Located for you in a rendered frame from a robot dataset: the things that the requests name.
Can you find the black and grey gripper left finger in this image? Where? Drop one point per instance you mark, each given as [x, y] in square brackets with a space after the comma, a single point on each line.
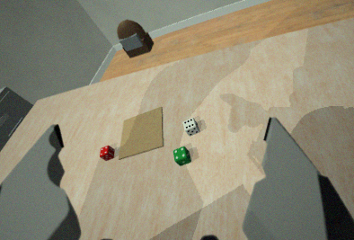
[32, 204]

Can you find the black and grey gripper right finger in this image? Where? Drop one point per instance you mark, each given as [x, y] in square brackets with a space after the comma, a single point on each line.
[294, 201]

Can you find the tan flat mat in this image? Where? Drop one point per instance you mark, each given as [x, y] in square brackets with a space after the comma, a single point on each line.
[142, 133]

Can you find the red die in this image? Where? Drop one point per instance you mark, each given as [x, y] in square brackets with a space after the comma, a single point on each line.
[107, 153]

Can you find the white die with black pips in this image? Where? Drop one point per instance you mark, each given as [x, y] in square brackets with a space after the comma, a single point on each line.
[191, 126]

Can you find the green die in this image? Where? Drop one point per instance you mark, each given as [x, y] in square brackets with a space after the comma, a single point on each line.
[181, 156]

